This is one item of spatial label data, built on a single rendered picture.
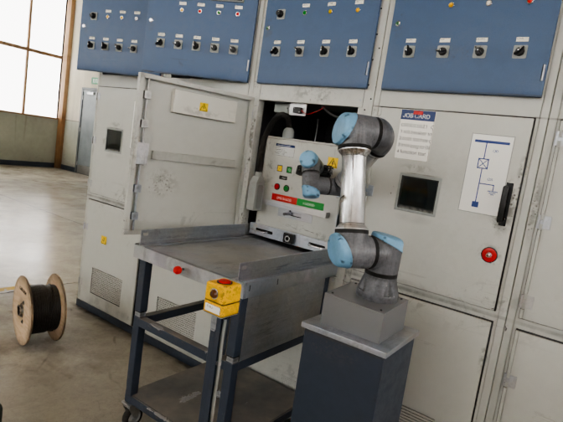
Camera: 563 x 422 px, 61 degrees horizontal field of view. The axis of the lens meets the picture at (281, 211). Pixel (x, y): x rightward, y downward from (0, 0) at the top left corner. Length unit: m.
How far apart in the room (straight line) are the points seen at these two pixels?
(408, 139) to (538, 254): 0.67
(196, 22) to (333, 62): 0.84
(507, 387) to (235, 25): 2.09
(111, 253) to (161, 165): 1.20
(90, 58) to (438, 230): 2.42
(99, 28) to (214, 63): 1.00
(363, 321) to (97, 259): 2.31
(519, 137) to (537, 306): 0.62
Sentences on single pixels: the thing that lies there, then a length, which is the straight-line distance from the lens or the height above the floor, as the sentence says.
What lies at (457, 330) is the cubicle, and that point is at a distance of 2.10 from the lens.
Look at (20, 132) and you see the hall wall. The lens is 13.71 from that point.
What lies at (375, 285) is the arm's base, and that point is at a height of 0.92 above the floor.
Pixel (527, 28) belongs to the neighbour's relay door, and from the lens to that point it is 2.08.
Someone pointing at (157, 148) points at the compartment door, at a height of 1.25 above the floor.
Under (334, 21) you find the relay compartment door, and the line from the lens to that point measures 2.39.
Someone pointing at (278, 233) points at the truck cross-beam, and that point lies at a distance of 2.49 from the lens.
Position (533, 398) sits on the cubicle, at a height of 0.57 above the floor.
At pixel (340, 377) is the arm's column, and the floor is 0.61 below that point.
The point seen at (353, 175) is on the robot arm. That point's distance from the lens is 1.66.
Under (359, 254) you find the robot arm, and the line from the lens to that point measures 1.63.
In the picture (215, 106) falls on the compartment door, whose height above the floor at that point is 1.49.
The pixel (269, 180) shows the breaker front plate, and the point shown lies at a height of 1.16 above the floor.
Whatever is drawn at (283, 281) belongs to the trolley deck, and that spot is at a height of 0.82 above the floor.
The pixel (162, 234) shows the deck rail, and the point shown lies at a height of 0.89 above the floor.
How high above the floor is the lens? 1.33
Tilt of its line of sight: 7 degrees down
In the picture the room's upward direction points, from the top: 8 degrees clockwise
